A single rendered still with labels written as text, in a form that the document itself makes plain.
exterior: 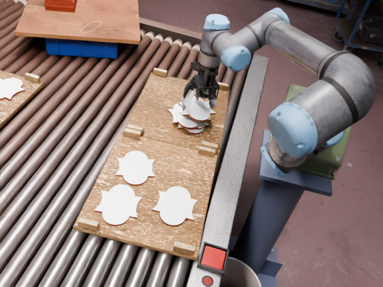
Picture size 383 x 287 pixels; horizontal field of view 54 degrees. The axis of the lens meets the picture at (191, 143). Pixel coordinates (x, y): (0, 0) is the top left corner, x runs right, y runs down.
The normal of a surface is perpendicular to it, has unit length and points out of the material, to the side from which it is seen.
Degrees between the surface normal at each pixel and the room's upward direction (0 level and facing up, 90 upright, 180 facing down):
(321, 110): 40
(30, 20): 0
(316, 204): 0
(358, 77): 19
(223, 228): 0
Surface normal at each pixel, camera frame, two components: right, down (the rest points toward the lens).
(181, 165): 0.15, -0.72
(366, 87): 0.40, -0.15
